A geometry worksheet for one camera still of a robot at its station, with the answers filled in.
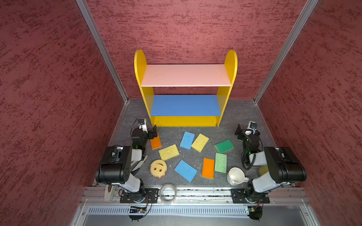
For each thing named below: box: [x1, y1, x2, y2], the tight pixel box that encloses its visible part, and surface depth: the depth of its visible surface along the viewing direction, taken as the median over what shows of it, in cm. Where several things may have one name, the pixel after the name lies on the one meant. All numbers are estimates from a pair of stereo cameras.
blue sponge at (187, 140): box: [180, 131, 196, 151], surface depth 97 cm
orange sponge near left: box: [149, 132, 163, 150], surface depth 96 cm
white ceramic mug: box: [226, 166, 250, 186], surface depth 76 cm
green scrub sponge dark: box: [214, 138, 236, 154], surface depth 95 cm
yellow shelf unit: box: [133, 49, 239, 127], surface depth 85 cm
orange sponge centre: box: [201, 157, 215, 180], surface depth 85 cm
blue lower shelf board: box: [150, 95, 222, 116], surface depth 94 cm
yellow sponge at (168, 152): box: [158, 143, 180, 162], surface depth 91 cm
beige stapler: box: [104, 184, 116, 202], surface depth 74 cm
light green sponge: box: [214, 152, 228, 174], surface depth 87 cm
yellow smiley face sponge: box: [149, 159, 168, 179], surface depth 82 cm
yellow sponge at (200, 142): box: [191, 133, 210, 153], surface depth 96 cm
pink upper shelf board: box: [140, 64, 232, 88], surface depth 79 cm
